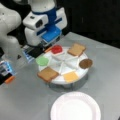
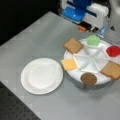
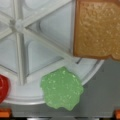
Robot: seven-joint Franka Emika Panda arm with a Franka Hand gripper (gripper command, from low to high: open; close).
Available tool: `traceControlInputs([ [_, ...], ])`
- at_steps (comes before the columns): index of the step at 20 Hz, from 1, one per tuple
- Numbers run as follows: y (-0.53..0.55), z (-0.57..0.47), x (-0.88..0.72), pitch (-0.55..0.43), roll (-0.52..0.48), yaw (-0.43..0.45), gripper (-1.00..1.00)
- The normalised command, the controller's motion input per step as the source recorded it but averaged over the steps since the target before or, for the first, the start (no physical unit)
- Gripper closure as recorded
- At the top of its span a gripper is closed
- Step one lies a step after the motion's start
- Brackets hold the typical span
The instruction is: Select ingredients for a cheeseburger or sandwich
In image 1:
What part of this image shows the toast bread slice front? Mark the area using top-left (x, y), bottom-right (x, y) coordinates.
top-left (37, 67), bottom-right (59, 82)

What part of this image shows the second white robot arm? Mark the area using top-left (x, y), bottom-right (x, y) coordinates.
top-left (0, 0), bottom-right (67, 70)

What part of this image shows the green lettuce piece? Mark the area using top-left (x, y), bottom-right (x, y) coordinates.
top-left (36, 56), bottom-right (49, 66)

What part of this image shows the white paper plate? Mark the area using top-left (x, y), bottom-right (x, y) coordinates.
top-left (50, 92), bottom-right (101, 120)

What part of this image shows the yellow cheese slice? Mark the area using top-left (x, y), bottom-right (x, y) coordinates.
top-left (63, 72), bottom-right (78, 83)

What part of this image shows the toast bread slice back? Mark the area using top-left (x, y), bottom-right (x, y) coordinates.
top-left (68, 43), bottom-right (86, 56)

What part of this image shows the brown round meat patty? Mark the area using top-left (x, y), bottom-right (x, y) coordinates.
top-left (79, 59), bottom-right (93, 69)

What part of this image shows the red tomato slice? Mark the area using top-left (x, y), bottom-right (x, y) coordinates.
top-left (51, 45), bottom-right (63, 54)

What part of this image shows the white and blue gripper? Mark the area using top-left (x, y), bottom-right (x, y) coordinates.
top-left (23, 8), bottom-right (66, 46)

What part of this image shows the toast bread slice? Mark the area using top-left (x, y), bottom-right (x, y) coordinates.
top-left (68, 43), bottom-right (86, 56)
top-left (37, 67), bottom-right (59, 82)

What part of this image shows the orange small block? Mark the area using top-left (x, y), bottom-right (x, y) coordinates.
top-left (5, 76), bottom-right (15, 84)

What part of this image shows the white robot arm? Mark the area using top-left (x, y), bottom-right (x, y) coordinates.
top-left (23, 0), bottom-right (67, 46)

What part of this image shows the white divided round tray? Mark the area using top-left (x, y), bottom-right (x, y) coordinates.
top-left (39, 47), bottom-right (88, 85)

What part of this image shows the black device with blue light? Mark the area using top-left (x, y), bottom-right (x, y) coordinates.
top-left (22, 45), bottom-right (43, 62)

